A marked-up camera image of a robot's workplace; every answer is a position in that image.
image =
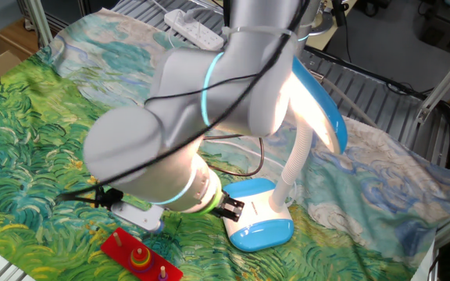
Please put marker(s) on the white power strip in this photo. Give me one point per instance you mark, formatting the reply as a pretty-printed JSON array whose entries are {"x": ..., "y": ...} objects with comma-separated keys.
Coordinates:
[{"x": 193, "y": 27}]

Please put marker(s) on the red peg board toy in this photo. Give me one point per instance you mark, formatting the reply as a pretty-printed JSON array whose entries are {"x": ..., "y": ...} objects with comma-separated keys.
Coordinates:
[{"x": 113, "y": 250}]

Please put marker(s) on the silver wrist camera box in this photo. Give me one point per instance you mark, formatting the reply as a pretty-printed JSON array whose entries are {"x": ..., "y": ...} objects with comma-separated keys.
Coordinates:
[{"x": 137, "y": 216}]

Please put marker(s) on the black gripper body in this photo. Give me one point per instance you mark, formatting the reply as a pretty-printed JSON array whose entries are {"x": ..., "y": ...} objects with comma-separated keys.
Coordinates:
[{"x": 220, "y": 205}]

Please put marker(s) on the painted landscape tablecloth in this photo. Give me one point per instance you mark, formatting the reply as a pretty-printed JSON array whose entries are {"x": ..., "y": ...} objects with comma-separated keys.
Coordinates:
[{"x": 33, "y": 156}]

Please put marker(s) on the blue and white desk lamp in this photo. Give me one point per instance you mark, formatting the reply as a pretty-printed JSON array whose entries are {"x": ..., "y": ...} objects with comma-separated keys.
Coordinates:
[{"x": 256, "y": 234}]

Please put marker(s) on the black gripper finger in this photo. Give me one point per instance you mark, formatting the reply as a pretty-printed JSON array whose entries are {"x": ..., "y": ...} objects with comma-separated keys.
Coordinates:
[
  {"x": 229, "y": 214},
  {"x": 234, "y": 203}
]

